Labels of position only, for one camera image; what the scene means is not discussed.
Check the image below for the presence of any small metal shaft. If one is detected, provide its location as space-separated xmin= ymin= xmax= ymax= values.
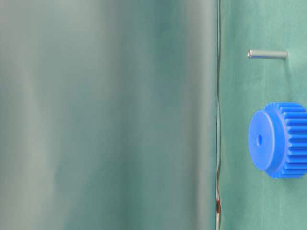
xmin=247 ymin=49 xmax=288 ymax=59

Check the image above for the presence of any blue plastic gear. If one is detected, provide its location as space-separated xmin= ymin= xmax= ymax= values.
xmin=248 ymin=102 xmax=307 ymax=179

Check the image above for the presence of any green table cloth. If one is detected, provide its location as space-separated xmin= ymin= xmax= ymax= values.
xmin=0 ymin=0 xmax=307 ymax=230

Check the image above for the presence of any thin grey wire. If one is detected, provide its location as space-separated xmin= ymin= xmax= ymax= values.
xmin=215 ymin=0 xmax=223 ymax=230

